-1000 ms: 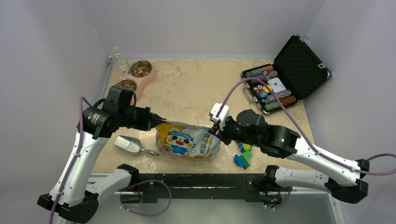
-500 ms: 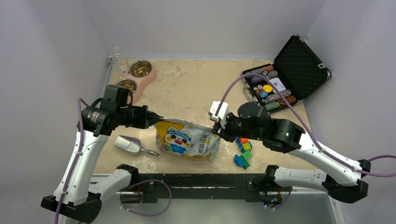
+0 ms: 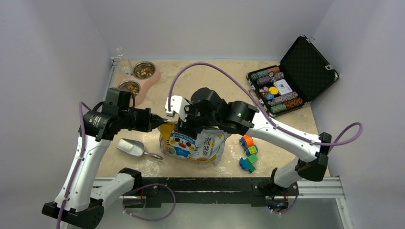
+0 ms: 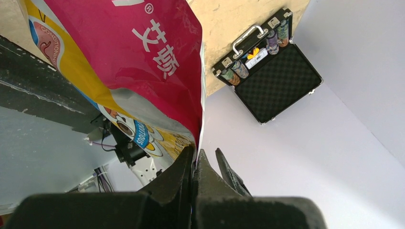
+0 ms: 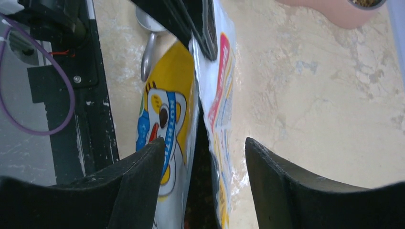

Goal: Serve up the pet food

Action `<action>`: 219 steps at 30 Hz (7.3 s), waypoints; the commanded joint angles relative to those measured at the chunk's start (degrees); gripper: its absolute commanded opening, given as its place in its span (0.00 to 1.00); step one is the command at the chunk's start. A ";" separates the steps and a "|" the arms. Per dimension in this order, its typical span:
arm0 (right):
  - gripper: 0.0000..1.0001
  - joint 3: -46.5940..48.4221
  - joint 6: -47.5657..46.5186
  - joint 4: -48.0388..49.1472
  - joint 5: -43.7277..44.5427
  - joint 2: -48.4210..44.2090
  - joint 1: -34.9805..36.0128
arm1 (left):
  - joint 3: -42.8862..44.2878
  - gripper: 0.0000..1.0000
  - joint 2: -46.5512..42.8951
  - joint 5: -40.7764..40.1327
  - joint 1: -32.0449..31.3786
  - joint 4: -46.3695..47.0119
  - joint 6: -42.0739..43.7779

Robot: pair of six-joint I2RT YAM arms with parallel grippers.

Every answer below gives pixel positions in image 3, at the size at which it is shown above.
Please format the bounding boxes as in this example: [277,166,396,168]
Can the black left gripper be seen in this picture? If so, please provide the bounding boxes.
[118,107,167,132]

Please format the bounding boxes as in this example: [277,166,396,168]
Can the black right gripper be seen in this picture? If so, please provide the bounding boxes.
[174,101,219,140]

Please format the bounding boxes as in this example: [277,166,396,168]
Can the metal food scoop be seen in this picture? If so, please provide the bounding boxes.
[116,138,163,160]

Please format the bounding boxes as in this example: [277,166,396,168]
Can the cat food bag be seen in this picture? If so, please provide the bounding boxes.
[158,122,231,164]

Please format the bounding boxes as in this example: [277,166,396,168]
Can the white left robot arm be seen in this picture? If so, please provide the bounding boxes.
[42,88,165,229]

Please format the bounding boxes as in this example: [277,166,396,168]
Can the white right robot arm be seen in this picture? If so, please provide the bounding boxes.
[165,88,331,194]

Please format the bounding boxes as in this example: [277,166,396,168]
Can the pink double pet bowl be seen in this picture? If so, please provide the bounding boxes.
[117,61,161,106]

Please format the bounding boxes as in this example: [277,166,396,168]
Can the orange blue toy car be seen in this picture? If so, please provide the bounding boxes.
[239,135,258,156]

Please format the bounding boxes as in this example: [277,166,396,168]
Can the clear plastic bottle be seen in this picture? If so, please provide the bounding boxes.
[115,47,132,78]

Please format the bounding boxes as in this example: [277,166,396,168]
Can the green blue toy blocks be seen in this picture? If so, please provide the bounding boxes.
[239,155,258,173]

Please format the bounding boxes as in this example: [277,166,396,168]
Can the yellow round chip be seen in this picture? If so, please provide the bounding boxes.
[269,87,279,95]

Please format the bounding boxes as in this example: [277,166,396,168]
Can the white playing card box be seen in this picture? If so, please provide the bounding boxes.
[274,79,293,95]

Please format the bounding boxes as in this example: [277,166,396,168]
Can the black poker chip case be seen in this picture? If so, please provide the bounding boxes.
[246,35,339,117]

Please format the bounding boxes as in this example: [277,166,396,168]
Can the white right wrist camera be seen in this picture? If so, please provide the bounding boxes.
[165,95,190,122]

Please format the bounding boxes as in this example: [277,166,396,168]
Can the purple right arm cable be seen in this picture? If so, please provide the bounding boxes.
[167,62,363,146]

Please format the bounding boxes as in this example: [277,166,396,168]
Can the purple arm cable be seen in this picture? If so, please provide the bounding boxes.
[167,62,363,146]
[56,101,94,229]

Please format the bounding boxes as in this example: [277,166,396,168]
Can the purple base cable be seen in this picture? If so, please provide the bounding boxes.
[122,183,177,222]

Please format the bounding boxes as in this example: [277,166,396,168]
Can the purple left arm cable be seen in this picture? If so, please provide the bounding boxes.
[56,101,94,229]

